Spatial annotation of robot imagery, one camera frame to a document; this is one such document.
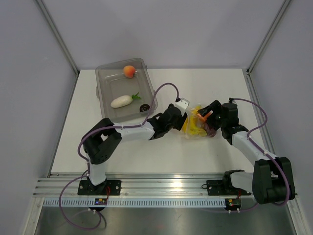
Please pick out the left small circuit board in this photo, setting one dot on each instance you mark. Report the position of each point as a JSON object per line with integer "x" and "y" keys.
{"x": 101, "y": 201}

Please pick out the orange toy fruit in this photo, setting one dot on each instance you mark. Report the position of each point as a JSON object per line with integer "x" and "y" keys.
{"x": 205, "y": 117}

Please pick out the orange pink toy peach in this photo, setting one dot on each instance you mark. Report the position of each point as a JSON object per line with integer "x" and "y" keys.
{"x": 129, "y": 71}

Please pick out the small circuit board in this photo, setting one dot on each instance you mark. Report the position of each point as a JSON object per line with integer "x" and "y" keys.
{"x": 101, "y": 201}
{"x": 234, "y": 202}

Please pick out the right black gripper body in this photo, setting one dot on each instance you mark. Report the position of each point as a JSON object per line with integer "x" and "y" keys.
{"x": 223, "y": 122}

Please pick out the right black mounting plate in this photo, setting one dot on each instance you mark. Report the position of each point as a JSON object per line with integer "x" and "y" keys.
{"x": 218, "y": 188}

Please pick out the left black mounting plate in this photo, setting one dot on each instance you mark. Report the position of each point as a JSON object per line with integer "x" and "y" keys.
{"x": 109, "y": 187}

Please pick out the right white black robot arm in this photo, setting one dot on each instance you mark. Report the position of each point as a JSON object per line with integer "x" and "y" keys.
{"x": 271, "y": 180}

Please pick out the clear grey plastic bin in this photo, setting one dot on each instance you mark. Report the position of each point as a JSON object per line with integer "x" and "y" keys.
{"x": 112, "y": 83}

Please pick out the dark red toy plum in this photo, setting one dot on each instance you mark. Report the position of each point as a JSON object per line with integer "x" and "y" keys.
{"x": 211, "y": 132}

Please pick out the white slotted cable duct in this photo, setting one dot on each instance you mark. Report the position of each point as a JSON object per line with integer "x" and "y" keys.
{"x": 139, "y": 202}

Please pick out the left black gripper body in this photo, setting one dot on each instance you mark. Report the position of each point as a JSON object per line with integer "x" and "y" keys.
{"x": 178, "y": 124}

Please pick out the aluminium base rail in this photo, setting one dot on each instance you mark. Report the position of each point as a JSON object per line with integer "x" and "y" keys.
{"x": 159, "y": 185}

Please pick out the right aluminium frame post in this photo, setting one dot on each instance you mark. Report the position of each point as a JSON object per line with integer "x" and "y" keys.
{"x": 269, "y": 34}

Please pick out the dark round toy fruit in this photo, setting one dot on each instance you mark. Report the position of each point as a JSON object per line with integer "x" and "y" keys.
{"x": 144, "y": 107}

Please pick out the yellow white-dotted toy food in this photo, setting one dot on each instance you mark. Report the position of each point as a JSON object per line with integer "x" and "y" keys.
{"x": 192, "y": 127}

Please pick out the black mounting plate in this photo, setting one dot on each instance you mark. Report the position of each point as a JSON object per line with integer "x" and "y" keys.
{"x": 109, "y": 187}
{"x": 218, "y": 188}

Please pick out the clear zip top bag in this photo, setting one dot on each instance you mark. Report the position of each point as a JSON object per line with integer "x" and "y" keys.
{"x": 194, "y": 127}

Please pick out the white toy food piece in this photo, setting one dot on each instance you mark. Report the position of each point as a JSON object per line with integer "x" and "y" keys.
{"x": 124, "y": 100}

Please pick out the left aluminium frame post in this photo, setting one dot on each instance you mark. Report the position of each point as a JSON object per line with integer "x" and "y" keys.
{"x": 55, "y": 32}

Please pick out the aluminium frame post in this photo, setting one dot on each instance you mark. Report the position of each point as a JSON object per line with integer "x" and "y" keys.
{"x": 55, "y": 32}
{"x": 269, "y": 34}

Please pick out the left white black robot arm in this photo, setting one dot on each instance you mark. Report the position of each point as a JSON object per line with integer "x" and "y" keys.
{"x": 103, "y": 139}

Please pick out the right small circuit board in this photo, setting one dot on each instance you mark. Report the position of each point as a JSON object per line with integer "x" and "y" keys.
{"x": 234, "y": 202}

